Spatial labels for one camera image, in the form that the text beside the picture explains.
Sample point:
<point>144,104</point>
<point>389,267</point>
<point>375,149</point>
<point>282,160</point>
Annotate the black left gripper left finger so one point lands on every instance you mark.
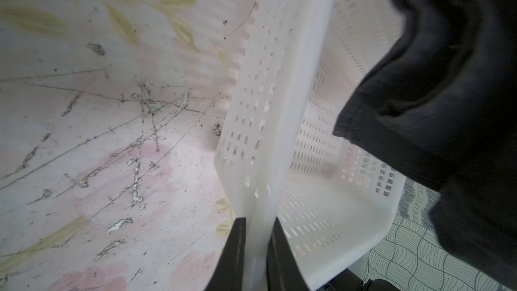
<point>228,274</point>

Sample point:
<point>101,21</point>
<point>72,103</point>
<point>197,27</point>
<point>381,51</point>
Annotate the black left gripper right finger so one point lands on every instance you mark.
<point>283,273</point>

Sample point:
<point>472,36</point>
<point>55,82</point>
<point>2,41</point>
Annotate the dark grey long pants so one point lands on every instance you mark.
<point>440,108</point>

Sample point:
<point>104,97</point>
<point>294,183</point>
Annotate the white plastic basket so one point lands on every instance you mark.
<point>277,157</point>

